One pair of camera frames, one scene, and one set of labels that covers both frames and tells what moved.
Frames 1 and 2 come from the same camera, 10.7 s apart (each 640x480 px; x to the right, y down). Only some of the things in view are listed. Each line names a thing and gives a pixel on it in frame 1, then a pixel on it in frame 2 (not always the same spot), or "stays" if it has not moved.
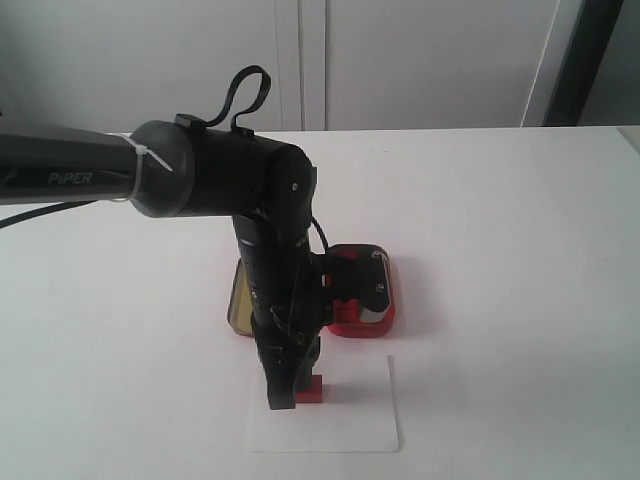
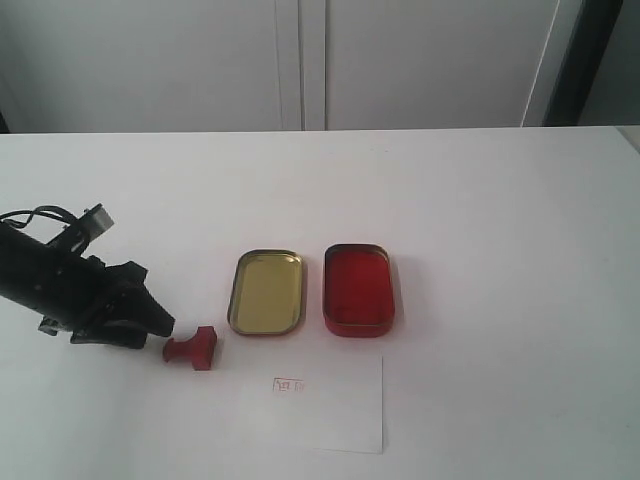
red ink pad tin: (350, 319) stays
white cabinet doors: (334, 65) stays
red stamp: (314, 394) -> (199, 350)
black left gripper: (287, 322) -> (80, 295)
